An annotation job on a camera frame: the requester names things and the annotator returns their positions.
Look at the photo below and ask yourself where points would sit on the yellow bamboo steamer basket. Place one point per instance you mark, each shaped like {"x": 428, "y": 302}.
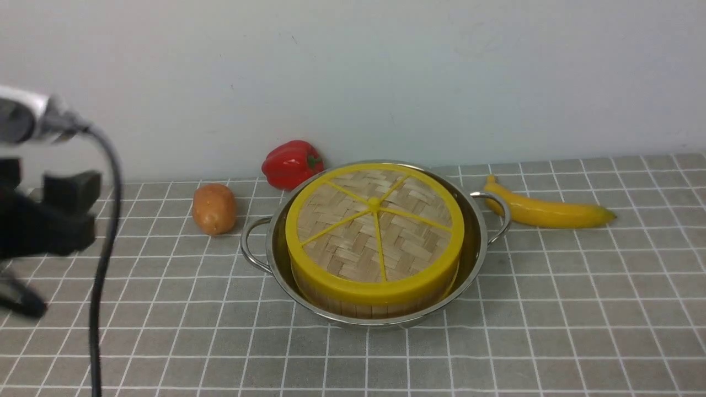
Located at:
{"x": 370, "y": 290}

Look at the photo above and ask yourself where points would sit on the grey checkered tablecloth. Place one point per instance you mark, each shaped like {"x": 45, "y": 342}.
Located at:
{"x": 615, "y": 311}

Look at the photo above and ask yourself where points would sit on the stainless steel pot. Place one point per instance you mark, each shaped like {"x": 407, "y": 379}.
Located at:
{"x": 263, "y": 244}

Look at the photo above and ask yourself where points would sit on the yellow bamboo steamer lid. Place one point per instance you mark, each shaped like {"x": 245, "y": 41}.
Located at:
{"x": 358, "y": 211}

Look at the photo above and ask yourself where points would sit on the red bell pepper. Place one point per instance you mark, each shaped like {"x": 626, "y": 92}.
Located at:
{"x": 291, "y": 164}

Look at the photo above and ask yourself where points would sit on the yellow banana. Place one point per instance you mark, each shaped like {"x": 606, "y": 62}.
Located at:
{"x": 549, "y": 214}

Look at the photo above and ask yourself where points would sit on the brown potato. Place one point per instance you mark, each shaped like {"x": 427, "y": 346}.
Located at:
{"x": 214, "y": 209}

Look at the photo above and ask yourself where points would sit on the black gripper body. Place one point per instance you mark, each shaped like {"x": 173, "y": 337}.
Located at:
{"x": 59, "y": 224}

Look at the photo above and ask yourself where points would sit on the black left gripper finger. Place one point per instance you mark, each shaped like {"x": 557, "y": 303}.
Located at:
{"x": 20, "y": 298}

